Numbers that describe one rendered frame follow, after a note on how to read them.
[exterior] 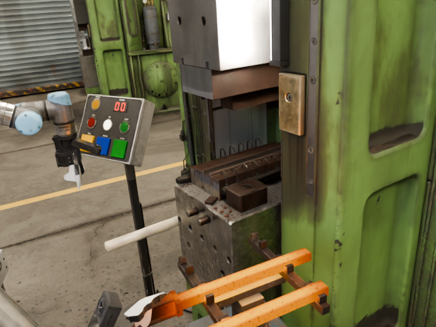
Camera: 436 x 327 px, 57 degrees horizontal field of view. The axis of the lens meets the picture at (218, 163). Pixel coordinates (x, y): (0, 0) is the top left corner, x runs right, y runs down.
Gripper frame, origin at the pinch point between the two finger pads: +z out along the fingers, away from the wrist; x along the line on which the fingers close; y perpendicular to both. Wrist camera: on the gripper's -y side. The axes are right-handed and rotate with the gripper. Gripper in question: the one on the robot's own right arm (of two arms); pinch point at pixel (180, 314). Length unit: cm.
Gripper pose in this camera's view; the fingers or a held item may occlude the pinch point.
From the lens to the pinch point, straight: 78.4
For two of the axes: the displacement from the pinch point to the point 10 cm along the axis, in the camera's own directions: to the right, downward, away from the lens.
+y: 0.6, 9.2, 3.8
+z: 9.0, -2.2, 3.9
